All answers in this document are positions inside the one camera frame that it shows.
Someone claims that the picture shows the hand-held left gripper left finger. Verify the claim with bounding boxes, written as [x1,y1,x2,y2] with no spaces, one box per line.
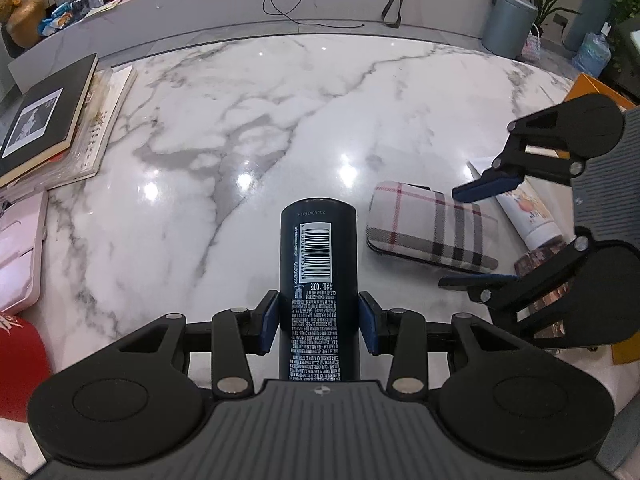
[107,289,280,395]

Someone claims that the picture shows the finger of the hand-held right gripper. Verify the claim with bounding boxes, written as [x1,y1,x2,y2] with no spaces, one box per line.
[452,106,588,204]
[439,237,591,339]

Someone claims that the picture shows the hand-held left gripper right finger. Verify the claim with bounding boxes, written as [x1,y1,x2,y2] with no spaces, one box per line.
[359,291,528,395]

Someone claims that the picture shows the white printed tube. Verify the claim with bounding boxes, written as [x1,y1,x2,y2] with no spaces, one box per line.
[467,160,567,252]

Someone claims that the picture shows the illustrated card box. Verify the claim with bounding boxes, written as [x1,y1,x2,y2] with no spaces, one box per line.
[515,239,577,337]

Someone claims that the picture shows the plaid glasses case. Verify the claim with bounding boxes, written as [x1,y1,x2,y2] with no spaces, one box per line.
[366,181,501,275]

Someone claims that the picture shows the black cylindrical bottle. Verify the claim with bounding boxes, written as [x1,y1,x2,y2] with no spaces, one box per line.
[279,199,359,384]

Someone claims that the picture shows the blue water jug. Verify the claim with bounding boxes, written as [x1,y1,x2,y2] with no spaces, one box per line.
[572,32,614,77]

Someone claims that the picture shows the pastel woven bag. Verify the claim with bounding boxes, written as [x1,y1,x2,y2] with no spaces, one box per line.
[521,24,544,64]

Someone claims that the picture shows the grey pedal trash can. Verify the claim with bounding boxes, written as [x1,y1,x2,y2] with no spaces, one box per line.
[481,0,539,60]

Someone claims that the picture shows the red cup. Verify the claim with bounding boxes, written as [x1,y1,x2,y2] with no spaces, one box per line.
[0,312,54,422]

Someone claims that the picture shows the pink flat case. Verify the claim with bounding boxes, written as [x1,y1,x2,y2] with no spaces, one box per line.
[0,191,50,314]

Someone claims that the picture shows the stack of large books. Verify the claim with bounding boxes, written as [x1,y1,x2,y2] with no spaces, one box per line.
[0,64,139,207]

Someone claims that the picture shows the black hardcover book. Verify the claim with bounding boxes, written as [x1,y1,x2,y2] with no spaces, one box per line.
[0,52,100,189]

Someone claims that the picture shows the marble television console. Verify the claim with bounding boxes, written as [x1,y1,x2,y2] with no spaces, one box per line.
[7,0,501,96]

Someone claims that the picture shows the blue snack packets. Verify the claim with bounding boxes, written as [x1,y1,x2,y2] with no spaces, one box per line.
[40,2,83,36]

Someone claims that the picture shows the gold vase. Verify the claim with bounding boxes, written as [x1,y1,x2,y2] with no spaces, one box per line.
[5,0,48,50]

